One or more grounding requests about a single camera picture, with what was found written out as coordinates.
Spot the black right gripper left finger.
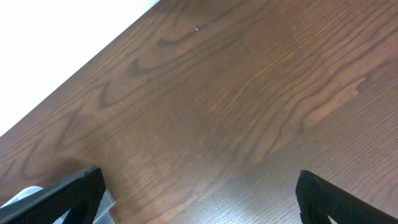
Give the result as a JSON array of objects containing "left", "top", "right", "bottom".
[{"left": 1, "top": 166, "right": 106, "bottom": 224}]

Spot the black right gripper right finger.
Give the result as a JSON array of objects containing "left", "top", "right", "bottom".
[{"left": 295, "top": 170, "right": 397, "bottom": 224}]

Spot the clear plastic storage bin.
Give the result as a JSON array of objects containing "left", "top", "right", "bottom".
[{"left": 1, "top": 186, "right": 116, "bottom": 224}]

